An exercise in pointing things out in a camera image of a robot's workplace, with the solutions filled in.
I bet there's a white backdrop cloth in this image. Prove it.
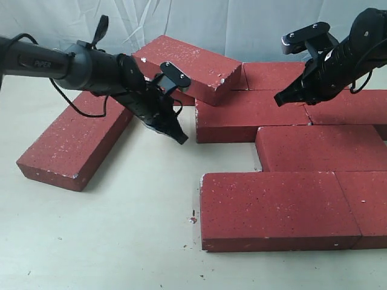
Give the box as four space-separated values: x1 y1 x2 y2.
1 0 386 62

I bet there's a red brick lying on table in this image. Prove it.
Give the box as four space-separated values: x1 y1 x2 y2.
16 92 133 192

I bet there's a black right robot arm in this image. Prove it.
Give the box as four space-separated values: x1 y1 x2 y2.
274 8 386 106

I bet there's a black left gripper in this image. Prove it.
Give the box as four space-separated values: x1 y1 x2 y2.
116 83 188 144

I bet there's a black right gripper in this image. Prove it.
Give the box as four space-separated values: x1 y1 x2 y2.
274 50 357 106

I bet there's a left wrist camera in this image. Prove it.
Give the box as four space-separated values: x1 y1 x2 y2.
151 61 191 95

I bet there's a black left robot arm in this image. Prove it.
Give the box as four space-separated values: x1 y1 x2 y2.
1 33 191 144

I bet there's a rear row left brick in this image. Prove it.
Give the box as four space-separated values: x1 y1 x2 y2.
172 62 248 106

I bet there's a rear row right brick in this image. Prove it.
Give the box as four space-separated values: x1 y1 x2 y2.
244 62 305 91

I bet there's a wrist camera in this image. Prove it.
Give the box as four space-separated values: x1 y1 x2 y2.
151 61 191 95
281 22 339 59

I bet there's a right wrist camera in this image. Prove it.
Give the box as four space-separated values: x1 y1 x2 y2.
281 22 339 59

